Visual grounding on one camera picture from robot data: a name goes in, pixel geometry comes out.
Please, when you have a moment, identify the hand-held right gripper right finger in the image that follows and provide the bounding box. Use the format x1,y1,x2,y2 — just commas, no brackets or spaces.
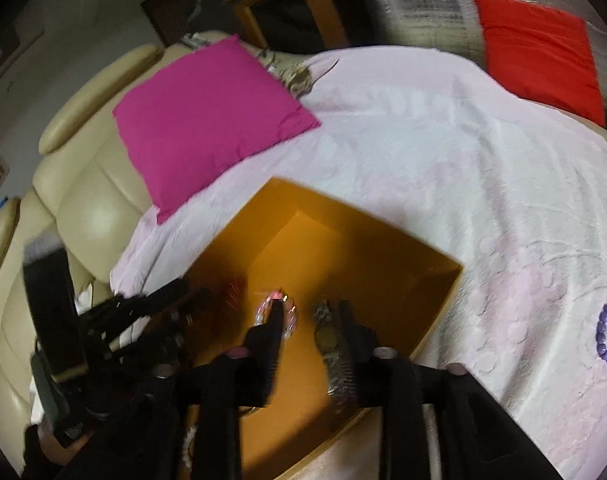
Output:
337,302,564,480

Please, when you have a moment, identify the magenta pillow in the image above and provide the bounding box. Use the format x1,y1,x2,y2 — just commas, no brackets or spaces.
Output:
112,35,321,225

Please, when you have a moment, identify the metal wrist watch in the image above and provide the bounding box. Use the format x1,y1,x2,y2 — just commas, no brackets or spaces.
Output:
311,299,357,416

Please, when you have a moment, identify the pale pink blanket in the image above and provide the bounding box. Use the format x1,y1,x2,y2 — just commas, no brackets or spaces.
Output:
108,46,607,480

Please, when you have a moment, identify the dark wooden panel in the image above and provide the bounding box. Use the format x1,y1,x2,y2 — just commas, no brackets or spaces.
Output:
141,0,209,48

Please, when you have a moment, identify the pink bead bracelet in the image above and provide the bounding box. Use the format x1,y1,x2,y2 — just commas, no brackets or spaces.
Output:
254,289,300,341

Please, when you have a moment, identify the beige leather sofa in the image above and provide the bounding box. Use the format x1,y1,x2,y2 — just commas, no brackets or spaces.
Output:
0,30,607,478

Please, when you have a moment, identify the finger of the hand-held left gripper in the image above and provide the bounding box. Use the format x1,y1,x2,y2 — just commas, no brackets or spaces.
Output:
78,279,190,326
108,287,213,356

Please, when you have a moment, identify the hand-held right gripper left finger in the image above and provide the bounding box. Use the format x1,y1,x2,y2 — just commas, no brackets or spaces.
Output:
176,305,284,480

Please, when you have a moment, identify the silver foil insulation sheet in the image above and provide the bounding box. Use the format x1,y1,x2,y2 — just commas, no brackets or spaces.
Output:
368,0,604,61

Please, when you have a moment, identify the red pillow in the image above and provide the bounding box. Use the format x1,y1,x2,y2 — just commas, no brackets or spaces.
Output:
472,0,607,128

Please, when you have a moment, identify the orange cardboard box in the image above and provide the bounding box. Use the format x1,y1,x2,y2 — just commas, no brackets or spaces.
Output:
181,176,465,480

